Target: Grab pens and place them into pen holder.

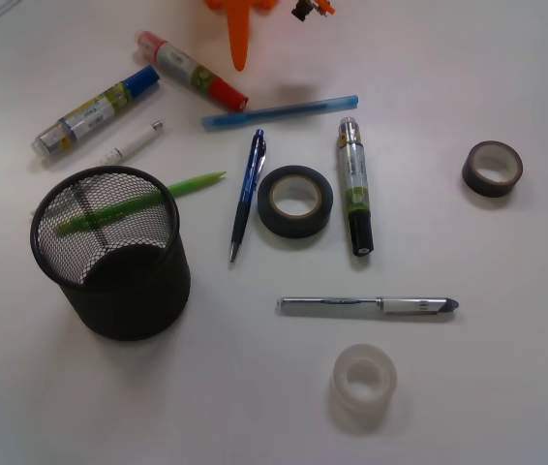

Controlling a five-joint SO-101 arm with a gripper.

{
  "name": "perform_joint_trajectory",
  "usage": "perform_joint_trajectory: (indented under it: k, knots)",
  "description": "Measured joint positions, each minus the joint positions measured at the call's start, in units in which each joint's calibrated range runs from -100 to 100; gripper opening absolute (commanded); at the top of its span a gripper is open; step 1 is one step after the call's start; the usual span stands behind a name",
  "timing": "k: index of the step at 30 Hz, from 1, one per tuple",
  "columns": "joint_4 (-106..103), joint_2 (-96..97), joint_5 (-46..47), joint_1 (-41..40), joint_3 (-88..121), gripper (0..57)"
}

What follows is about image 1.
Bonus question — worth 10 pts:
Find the dark blue click pen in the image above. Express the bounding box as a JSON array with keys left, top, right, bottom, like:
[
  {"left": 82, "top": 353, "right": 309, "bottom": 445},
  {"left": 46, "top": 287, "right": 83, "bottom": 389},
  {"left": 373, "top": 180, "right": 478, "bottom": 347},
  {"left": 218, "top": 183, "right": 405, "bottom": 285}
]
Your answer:
[{"left": 229, "top": 129, "right": 266, "bottom": 264}]

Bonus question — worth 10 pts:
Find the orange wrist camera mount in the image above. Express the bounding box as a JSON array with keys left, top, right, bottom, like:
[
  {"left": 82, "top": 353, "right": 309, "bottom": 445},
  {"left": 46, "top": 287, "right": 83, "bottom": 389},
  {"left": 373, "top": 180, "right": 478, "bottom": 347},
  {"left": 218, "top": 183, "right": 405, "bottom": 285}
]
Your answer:
[{"left": 291, "top": 0, "right": 335, "bottom": 21}]

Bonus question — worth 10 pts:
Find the silver rollerball pen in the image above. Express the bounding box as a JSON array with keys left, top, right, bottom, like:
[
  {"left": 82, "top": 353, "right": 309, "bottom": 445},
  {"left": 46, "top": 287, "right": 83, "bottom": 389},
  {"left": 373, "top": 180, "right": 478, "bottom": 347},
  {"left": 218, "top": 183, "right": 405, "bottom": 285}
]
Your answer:
[{"left": 277, "top": 297, "right": 459, "bottom": 320}]

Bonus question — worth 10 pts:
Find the small dark brown tape roll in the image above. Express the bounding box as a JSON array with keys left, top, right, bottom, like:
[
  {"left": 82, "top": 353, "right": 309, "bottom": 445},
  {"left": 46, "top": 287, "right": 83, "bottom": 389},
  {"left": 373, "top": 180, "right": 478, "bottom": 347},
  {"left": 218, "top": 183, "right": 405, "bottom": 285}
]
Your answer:
[{"left": 462, "top": 140, "right": 523, "bottom": 198}]

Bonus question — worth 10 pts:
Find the red capped marker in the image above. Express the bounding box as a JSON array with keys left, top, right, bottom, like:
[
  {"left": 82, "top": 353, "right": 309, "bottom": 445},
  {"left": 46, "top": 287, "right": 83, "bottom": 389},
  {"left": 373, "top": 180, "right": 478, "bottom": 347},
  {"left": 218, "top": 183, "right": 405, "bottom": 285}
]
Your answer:
[{"left": 135, "top": 31, "right": 248, "bottom": 112}]

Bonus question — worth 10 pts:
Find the black capped marker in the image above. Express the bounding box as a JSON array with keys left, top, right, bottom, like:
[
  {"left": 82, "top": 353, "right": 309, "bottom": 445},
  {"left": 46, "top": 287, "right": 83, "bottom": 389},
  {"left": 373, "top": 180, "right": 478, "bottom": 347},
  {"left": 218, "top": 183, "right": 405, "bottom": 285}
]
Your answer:
[{"left": 338, "top": 117, "right": 374, "bottom": 257}]

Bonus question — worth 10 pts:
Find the clear tape roll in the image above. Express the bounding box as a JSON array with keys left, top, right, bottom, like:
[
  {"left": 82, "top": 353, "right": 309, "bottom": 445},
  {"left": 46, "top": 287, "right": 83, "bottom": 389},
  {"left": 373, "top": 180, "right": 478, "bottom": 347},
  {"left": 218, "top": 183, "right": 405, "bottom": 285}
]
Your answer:
[{"left": 328, "top": 344, "right": 398, "bottom": 436}]

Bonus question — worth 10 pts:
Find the white slim pen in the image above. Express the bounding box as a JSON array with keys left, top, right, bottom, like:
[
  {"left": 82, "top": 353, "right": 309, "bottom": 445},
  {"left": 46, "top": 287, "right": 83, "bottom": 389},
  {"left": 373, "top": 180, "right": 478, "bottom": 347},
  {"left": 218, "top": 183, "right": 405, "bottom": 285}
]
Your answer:
[{"left": 99, "top": 120, "right": 165, "bottom": 166}]

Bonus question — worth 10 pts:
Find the large black tape roll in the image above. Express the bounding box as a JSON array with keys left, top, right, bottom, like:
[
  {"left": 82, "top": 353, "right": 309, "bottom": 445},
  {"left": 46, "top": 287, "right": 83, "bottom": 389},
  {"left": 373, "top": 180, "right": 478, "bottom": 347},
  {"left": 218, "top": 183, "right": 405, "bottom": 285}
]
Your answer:
[{"left": 258, "top": 165, "right": 333, "bottom": 239}]

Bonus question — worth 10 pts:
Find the black mesh pen holder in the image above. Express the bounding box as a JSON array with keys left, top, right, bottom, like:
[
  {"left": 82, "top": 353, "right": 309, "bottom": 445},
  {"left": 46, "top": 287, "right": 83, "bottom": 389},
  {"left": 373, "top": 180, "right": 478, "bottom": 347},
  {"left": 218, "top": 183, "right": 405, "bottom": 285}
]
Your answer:
[{"left": 30, "top": 167, "right": 191, "bottom": 341}]

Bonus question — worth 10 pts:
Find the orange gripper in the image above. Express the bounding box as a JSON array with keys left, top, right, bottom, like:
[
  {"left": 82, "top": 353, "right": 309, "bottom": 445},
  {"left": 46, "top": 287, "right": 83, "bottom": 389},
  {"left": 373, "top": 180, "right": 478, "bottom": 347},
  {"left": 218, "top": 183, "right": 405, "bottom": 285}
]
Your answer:
[{"left": 204, "top": 0, "right": 279, "bottom": 72}]

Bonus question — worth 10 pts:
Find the light blue capped pen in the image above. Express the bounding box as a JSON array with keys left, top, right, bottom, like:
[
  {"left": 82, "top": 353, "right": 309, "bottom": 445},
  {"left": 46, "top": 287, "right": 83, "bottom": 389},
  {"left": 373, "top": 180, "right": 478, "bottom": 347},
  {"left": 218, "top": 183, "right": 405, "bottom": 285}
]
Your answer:
[{"left": 201, "top": 95, "right": 359, "bottom": 131}]

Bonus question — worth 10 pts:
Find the blue capped marker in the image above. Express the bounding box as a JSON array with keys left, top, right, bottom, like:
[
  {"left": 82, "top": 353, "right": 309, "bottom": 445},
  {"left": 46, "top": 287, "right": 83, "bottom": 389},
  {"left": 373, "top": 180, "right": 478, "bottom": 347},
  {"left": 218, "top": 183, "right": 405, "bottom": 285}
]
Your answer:
[{"left": 32, "top": 65, "right": 160, "bottom": 158}]

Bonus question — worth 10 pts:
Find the green plastic pen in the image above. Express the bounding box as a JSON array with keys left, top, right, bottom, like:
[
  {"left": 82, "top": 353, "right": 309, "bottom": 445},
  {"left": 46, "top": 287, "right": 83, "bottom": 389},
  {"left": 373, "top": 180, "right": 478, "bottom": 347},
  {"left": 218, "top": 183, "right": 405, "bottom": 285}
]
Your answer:
[{"left": 55, "top": 171, "right": 226, "bottom": 235}]

